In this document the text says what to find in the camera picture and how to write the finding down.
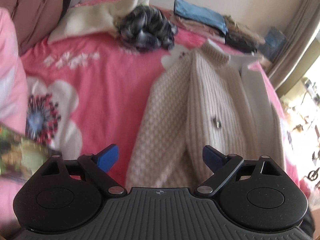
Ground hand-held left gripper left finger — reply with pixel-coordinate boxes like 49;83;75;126
37;144;127;197

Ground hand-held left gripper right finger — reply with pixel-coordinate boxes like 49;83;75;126
195;145;288;197

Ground beige houndstooth knit cardigan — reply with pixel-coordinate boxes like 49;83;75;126
125;40;287;188

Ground pink floral blanket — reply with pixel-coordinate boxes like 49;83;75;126
19;0;313;198

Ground green patterned cloth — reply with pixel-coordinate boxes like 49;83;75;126
0;126;62;178

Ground dark folded pants stack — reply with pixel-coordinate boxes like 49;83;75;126
225;31;259;54

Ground pale pink folded garments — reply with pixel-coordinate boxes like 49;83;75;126
174;15;227;44

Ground tan folded garment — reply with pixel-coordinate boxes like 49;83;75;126
224;15;265;44

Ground dark plaid shirt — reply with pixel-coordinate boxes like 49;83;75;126
114;5;179;53

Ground blue water bottle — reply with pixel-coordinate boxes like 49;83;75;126
265;27;288;53

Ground cream white garment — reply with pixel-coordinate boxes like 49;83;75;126
47;0;153;44

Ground blue folded garment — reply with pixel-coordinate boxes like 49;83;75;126
174;0;228;34

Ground beige curtain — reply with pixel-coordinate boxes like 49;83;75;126
267;0;320;90

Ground mauve padded jacket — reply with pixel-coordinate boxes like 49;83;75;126
0;0;63;55

